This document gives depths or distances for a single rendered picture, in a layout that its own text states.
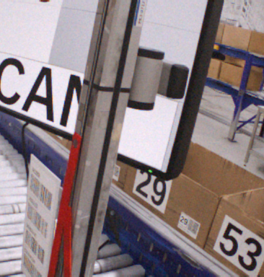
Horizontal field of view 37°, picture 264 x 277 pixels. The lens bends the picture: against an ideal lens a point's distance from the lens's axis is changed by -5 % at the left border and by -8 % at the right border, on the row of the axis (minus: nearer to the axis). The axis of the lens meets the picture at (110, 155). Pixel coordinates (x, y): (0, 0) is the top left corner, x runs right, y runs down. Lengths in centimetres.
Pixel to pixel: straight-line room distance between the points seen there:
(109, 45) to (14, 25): 33
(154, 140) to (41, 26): 27
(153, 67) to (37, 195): 23
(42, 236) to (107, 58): 26
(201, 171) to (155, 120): 99
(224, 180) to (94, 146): 104
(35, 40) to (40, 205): 27
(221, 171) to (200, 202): 34
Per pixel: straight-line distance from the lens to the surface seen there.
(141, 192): 133
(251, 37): 664
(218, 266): 110
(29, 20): 70
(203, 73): 54
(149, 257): 129
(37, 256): 59
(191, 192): 117
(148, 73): 46
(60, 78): 64
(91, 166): 45
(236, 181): 142
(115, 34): 42
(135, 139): 56
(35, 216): 57
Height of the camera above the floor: 145
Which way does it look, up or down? 19 degrees down
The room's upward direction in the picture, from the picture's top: 11 degrees clockwise
